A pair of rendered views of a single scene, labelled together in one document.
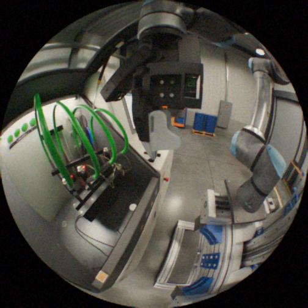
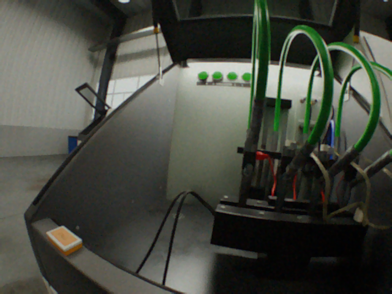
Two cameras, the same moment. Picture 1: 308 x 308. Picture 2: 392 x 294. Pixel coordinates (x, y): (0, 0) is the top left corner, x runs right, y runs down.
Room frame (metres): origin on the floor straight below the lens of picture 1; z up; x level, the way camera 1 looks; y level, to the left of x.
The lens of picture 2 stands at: (0.00, 0.01, 1.11)
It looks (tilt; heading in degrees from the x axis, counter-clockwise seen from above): 3 degrees down; 87
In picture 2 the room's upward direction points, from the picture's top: 6 degrees clockwise
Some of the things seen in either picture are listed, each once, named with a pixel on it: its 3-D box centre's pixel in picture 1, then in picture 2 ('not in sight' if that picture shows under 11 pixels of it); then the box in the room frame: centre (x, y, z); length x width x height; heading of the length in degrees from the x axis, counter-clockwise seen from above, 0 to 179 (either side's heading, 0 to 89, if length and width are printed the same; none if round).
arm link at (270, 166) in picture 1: (270, 167); not in sight; (0.09, -0.41, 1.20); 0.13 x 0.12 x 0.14; 11
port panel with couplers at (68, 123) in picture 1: (77, 132); (312, 126); (0.44, 0.49, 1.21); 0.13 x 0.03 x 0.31; 161
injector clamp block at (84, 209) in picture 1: (103, 193); (286, 241); (0.24, 0.28, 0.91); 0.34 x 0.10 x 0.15; 161
